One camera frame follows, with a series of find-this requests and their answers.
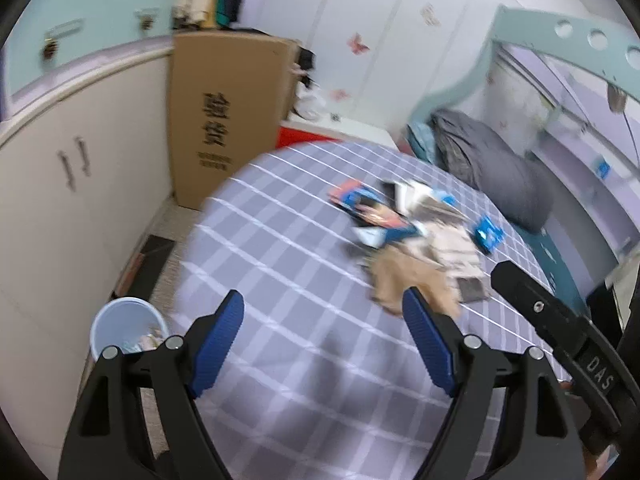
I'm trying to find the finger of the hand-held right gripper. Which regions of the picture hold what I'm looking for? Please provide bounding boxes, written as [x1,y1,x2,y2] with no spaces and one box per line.
[490,261,594,357]

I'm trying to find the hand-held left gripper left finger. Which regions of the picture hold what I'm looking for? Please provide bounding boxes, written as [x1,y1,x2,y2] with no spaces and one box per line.
[57,289,246,480]

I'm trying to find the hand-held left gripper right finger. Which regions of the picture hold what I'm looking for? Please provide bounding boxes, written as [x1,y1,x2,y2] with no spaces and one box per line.
[401,286,586,480]

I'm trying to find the dark grey card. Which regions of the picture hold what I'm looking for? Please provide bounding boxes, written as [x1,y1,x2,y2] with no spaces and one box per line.
[457,277,488,303]

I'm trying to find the brown paper bag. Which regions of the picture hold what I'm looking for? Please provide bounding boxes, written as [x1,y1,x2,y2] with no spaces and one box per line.
[367,247,463,318]

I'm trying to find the heap of wrappers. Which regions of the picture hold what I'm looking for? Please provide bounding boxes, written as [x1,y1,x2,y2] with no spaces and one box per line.
[122,327,168,353]

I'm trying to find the small blue packet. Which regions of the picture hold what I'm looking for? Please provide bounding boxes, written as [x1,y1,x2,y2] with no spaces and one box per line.
[472,215,506,256]

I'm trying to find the grey printed paper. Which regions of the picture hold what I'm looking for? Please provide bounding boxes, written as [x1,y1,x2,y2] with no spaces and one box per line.
[425,220,483,281]

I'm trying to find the light blue plastic bin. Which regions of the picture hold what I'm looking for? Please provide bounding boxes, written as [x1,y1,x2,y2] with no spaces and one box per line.
[90,297,171,363]

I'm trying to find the dark blue printed packet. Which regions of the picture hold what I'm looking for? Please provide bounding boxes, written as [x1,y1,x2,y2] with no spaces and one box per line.
[350,195,426,251]

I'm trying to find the red and blue packet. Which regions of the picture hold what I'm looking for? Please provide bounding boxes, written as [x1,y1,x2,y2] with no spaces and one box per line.
[327,180,381,211]

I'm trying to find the teal printed bed sheet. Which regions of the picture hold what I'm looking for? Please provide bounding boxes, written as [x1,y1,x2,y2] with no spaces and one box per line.
[407,122,591,311]

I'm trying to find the round table, checked cloth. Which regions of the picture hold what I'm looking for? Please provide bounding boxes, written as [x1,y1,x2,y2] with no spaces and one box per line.
[170,140,581,480]

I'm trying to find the grey duvet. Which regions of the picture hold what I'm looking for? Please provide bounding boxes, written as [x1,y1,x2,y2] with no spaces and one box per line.
[430,110,556,233]

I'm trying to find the white low cabinet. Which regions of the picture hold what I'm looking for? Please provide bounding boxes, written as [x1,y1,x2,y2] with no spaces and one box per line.
[0,50,176,461]

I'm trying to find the red and white bench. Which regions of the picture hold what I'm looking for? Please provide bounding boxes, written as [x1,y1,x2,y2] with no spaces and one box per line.
[277,112,401,153]

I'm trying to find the tall cardboard box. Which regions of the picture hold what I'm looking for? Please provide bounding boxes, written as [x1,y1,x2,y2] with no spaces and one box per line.
[167,30,301,211]

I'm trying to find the mint bunk bed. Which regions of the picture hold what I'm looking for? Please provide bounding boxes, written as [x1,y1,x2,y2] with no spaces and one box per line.
[405,5,640,311]

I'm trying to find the white plastic bag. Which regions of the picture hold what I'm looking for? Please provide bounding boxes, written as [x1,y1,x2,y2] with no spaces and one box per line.
[295,87,326,121]

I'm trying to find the white sliding door wardrobe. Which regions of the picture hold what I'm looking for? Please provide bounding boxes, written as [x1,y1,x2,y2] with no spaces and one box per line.
[235,0,551,131]

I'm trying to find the black clothes heap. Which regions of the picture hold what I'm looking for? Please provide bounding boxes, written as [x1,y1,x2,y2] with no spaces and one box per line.
[297,47,318,83]

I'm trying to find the mint drawer stair cabinet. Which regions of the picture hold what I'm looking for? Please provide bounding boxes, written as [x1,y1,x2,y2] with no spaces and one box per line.
[0,0,186,111]

